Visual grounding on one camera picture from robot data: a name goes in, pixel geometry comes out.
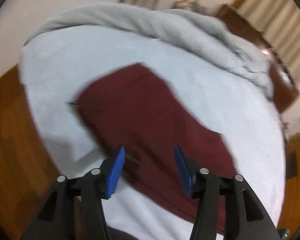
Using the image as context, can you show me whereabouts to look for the maroon pants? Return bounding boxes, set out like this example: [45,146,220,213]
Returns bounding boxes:
[75,64,236,222]

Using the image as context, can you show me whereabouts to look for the person's black trouser leg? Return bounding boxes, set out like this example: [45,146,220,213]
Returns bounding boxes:
[108,227,138,240]

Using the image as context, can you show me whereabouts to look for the dark wooden headboard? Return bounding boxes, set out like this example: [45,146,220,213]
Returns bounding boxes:
[214,3,300,114]

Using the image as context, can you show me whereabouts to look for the white bed sheet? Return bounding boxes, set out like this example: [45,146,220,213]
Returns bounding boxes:
[18,27,287,240]

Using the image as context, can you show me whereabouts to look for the grey blanket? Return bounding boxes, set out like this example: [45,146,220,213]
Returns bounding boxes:
[27,3,274,100]

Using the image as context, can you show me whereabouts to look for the beige curtain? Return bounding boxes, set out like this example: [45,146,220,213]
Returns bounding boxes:
[118,0,300,81]

